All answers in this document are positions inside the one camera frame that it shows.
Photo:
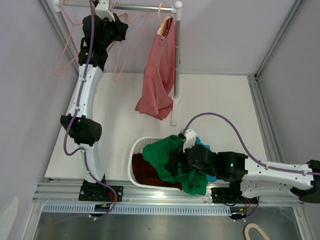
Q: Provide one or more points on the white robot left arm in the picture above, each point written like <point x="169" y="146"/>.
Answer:
<point x="82" y="132"/>

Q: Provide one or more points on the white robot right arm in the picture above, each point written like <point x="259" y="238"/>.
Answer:
<point x="247" y="177"/>

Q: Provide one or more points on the beige wooden hanger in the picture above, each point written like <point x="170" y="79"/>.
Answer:
<point x="124" y="18"/>
<point x="163" y="22"/>

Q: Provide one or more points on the dark red t shirt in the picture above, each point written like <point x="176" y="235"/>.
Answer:
<point x="143" y="173"/>

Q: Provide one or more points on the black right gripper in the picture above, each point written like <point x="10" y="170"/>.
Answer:
<point x="175" y="157"/>

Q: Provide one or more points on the pink wire hanger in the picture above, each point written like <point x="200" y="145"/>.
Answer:
<point x="70" y="51"/>
<point x="130" y="53"/>

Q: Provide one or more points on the pink t shirt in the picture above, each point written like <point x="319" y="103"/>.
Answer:
<point x="159" y="76"/>

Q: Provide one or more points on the white metal clothes rack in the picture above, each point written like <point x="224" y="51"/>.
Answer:
<point x="175" y="10"/>

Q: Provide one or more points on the white perforated plastic basket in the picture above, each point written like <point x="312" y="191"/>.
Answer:
<point x="136" y="149"/>

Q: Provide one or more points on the white slotted cable duct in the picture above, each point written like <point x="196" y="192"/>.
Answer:
<point x="132" y="209"/>

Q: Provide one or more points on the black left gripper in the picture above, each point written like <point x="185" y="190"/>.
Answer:
<point x="121" y="28"/>

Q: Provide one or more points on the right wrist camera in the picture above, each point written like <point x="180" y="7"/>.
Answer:
<point x="188" y="137"/>

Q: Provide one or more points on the green t shirt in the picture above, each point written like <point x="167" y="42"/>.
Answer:
<point x="158" y="153"/>

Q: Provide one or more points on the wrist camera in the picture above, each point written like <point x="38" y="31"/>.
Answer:
<point x="188" y="137"/>
<point x="102" y="10"/>

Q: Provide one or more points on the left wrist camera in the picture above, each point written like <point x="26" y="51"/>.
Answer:
<point x="102" y="10"/>

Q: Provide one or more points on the aluminium mounting rail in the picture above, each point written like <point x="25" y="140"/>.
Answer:
<point x="67" y="191"/>

